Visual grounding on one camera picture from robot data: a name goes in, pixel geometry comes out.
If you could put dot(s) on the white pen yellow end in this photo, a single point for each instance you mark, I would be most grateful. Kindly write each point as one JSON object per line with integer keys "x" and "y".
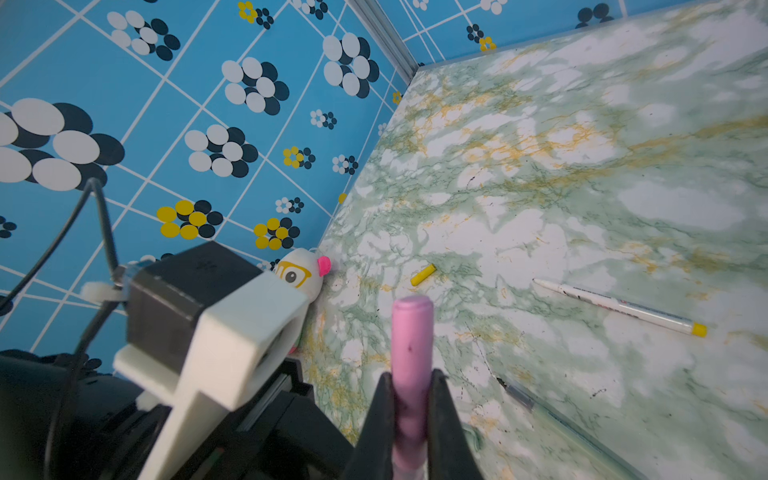
{"x": 631, "y": 309}

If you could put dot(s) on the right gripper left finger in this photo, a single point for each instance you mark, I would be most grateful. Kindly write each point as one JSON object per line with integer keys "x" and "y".
{"x": 371, "y": 458}

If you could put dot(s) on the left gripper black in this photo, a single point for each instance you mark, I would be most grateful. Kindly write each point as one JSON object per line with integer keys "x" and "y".
{"x": 279, "y": 434}

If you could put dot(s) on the yellow pen cap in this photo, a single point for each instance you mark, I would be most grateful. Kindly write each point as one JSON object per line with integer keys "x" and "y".
{"x": 422, "y": 275}

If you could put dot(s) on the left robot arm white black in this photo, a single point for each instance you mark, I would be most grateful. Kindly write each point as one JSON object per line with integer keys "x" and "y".
{"x": 99, "y": 431}

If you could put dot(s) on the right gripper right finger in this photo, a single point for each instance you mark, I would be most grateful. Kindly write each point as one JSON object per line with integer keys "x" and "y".
{"x": 449, "y": 456}

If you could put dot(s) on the left aluminium corner post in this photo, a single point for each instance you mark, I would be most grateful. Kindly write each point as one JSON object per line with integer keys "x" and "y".
{"x": 383, "y": 32}

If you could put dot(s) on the plush toy pink green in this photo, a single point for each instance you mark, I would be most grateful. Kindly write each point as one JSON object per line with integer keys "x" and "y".
{"x": 304, "y": 270}

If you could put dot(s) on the light green pen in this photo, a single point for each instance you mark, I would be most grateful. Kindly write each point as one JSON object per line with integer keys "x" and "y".
{"x": 600, "y": 456}

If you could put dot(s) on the pink pen cap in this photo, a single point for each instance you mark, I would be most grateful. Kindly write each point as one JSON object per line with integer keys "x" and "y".
{"x": 411, "y": 366}

